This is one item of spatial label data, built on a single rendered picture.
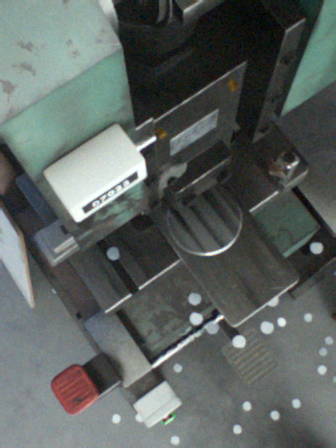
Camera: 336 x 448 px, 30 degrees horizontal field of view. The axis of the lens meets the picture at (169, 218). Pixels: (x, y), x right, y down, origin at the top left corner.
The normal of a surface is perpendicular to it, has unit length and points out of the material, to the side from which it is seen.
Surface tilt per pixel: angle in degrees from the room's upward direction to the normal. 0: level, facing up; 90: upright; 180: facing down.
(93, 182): 0
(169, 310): 0
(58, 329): 0
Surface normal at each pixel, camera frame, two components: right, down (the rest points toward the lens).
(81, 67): 0.40, 0.37
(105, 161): -0.01, -0.25
